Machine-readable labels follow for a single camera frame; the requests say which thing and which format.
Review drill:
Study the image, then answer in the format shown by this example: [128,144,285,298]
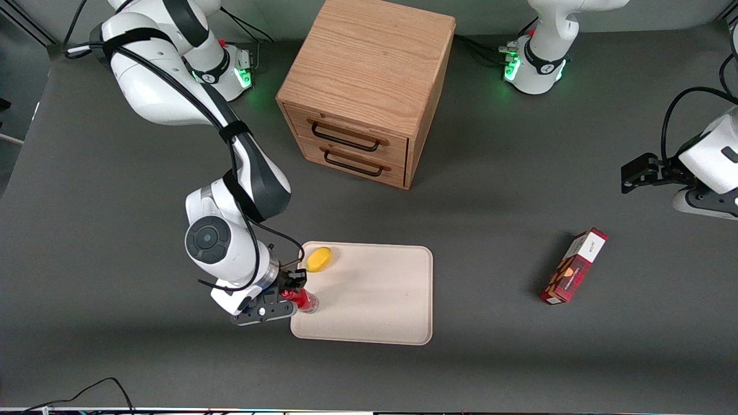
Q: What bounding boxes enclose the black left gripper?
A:
[621,152,696,195]

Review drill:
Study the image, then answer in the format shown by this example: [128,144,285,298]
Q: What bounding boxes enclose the red coke bottle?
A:
[281,288,320,315]

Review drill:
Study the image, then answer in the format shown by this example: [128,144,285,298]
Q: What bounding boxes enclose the beige plastic tray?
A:
[290,241,434,346]

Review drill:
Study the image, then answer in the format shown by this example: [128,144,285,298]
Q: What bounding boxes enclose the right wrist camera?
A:
[230,299,299,327]

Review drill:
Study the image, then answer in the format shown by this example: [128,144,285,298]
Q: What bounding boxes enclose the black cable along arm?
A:
[661,86,738,163]
[65,39,306,292]

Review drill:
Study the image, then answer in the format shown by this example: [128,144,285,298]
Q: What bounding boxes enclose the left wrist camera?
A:
[671,187,738,221]

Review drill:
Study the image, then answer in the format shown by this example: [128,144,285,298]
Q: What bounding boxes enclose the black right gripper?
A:
[276,267,308,305]

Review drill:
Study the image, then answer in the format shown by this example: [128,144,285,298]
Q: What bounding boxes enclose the black drawer handle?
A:
[321,147,386,178]
[310,118,383,153]

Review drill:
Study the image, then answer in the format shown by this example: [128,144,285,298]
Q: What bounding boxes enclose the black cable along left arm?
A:
[661,86,738,163]

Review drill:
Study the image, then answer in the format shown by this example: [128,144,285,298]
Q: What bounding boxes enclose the black left arm base cables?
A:
[454,16,540,67]

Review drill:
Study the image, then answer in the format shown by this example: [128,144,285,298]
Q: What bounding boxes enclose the black arm base cables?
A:
[219,10,277,74]
[454,16,540,67]

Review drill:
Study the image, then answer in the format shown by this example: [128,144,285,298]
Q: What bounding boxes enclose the wooden drawer cabinet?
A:
[276,0,457,190]

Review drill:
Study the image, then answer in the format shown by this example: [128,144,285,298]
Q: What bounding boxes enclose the yellow lemon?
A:
[306,247,334,273]

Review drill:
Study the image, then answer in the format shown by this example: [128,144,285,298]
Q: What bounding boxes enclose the wooden drawer front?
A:
[296,135,408,188]
[283,104,410,168]

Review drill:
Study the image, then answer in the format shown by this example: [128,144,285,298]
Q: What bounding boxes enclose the black cable at table edge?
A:
[23,378,137,415]

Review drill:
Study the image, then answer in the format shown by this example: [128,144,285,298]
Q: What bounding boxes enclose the black cable along right arm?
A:
[65,39,306,292]

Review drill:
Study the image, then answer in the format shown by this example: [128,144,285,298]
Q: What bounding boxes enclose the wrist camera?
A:
[671,187,738,221]
[230,299,299,327]

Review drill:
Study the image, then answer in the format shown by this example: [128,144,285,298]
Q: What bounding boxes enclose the black right arm base cables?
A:
[219,10,277,74]

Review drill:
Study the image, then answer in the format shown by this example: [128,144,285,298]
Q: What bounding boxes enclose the red plaid cookie box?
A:
[539,228,609,305]

